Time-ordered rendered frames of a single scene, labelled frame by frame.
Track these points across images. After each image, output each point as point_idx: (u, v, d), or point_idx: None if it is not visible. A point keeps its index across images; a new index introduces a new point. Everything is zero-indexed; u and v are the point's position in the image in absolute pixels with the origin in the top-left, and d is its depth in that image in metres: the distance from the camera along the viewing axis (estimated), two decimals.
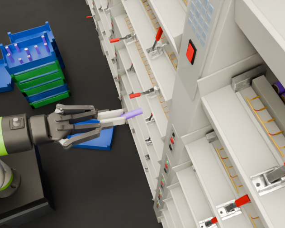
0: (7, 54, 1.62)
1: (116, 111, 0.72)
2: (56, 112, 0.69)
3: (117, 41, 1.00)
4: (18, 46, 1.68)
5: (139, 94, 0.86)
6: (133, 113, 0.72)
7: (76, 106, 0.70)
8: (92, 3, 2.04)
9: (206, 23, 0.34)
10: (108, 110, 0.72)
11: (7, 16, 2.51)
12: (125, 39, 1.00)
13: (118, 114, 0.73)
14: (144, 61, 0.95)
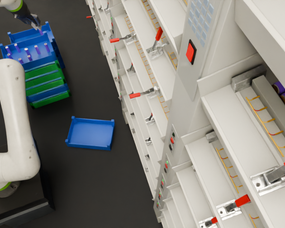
0: (7, 54, 1.62)
1: (38, 29, 1.62)
2: (32, 16, 1.47)
3: (117, 41, 1.00)
4: (18, 46, 1.68)
5: (139, 94, 0.86)
6: None
7: (37, 21, 1.52)
8: (92, 3, 2.04)
9: (206, 23, 0.34)
10: (40, 26, 1.60)
11: (7, 16, 2.51)
12: (125, 39, 1.00)
13: (39, 27, 1.63)
14: (144, 61, 0.95)
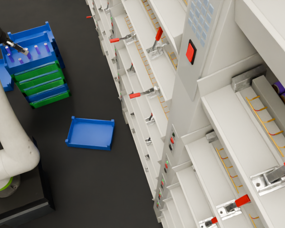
0: (7, 54, 1.62)
1: (23, 54, 1.56)
2: (9, 44, 1.40)
3: (117, 41, 1.00)
4: None
5: (139, 94, 0.86)
6: None
7: (16, 49, 1.45)
8: (92, 3, 2.04)
9: (206, 23, 0.34)
10: (23, 52, 1.54)
11: (7, 16, 2.51)
12: (125, 39, 1.00)
13: (25, 52, 1.57)
14: (144, 61, 0.95)
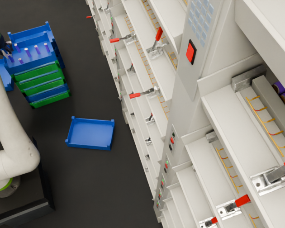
0: (7, 54, 1.62)
1: (11, 56, 1.61)
2: (7, 43, 1.47)
3: (117, 41, 1.00)
4: (18, 46, 1.68)
5: (139, 94, 0.86)
6: None
7: (11, 48, 1.52)
8: (92, 3, 2.04)
9: (206, 23, 0.34)
10: (11, 53, 1.60)
11: (7, 16, 2.51)
12: (125, 39, 1.00)
13: None
14: (144, 61, 0.95)
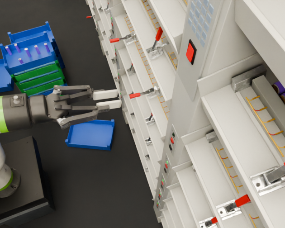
0: None
1: (111, 91, 0.75)
2: (54, 93, 0.72)
3: (117, 41, 1.00)
4: (18, 46, 1.68)
5: (139, 94, 0.86)
6: None
7: (73, 87, 0.73)
8: (92, 3, 2.04)
9: (206, 23, 0.34)
10: (104, 90, 0.76)
11: (7, 16, 2.51)
12: (125, 39, 1.00)
13: (113, 94, 0.76)
14: (144, 61, 0.95)
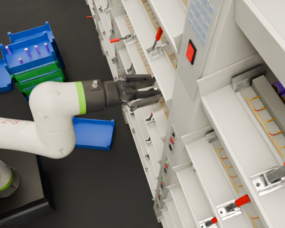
0: None
1: None
2: (120, 80, 0.80)
3: (117, 41, 1.00)
4: None
5: None
6: None
7: (136, 75, 0.81)
8: (92, 3, 2.04)
9: (206, 23, 0.34)
10: None
11: (7, 16, 2.51)
12: (125, 39, 1.00)
13: None
14: (144, 61, 0.95)
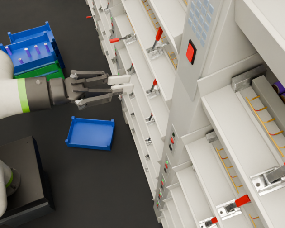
0: None
1: (126, 90, 0.80)
2: (76, 102, 0.73)
3: (117, 41, 1.00)
4: None
5: (155, 84, 0.85)
6: None
7: (95, 103, 0.75)
8: (92, 3, 2.04)
9: (206, 23, 0.34)
10: (122, 93, 0.78)
11: (7, 16, 2.51)
12: (125, 39, 1.00)
13: (128, 87, 0.79)
14: None
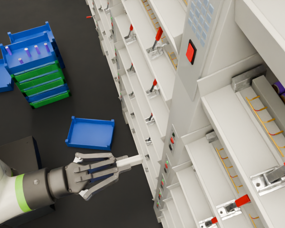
0: None
1: (135, 163, 0.72)
2: (81, 193, 0.66)
3: (131, 29, 0.97)
4: None
5: (155, 84, 0.85)
6: None
7: (102, 187, 0.68)
8: (92, 3, 2.04)
9: (206, 23, 0.34)
10: (130, 168, 0.70)
11: (7, 16, 2.51)
12: (130, 35, 0.99)
13: (137, 159, 0.70)
14: None
